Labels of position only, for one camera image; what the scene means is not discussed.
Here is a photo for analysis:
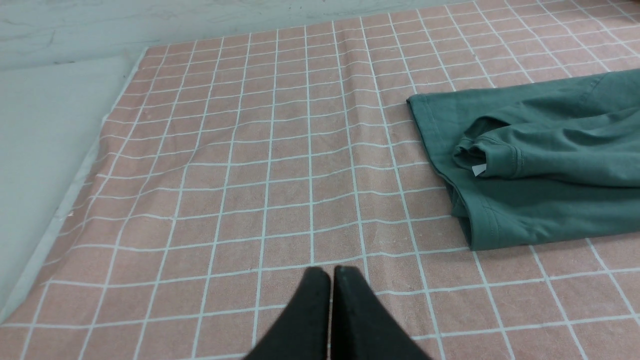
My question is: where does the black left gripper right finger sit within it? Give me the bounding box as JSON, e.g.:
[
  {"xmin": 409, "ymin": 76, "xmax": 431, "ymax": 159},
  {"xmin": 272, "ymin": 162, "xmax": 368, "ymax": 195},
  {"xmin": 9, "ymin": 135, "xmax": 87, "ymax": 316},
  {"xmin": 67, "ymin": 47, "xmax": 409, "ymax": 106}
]
[{"xmin": 330, "ymin": 266, "xmax": 431, "ymax": 360}]

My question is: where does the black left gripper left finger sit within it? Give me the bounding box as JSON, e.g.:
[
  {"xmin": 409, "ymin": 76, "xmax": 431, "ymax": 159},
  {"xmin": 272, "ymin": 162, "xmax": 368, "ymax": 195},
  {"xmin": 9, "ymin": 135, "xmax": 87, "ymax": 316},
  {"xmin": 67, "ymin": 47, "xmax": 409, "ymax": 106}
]
[{"xmin": 244, "ymin": 267, "xmax": 332, "ymax": 360}]

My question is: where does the pink checkered tablecloth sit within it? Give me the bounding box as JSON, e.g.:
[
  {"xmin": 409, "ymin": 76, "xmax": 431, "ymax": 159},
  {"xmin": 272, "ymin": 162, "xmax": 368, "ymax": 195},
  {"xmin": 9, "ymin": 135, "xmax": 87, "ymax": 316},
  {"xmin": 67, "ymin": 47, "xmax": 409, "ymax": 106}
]
[{"xmin": 1, "ymin": 0, "xmax": 639, "ymax": 360}]

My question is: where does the green long-sleeved shirt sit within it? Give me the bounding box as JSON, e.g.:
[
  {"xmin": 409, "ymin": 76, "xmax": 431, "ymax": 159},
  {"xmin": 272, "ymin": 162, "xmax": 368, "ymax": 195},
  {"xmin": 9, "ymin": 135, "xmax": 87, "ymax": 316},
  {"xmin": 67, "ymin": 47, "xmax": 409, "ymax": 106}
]
[{"xmin": 407, "ymin": 69, "xmax": 640, "ymax": 251}]

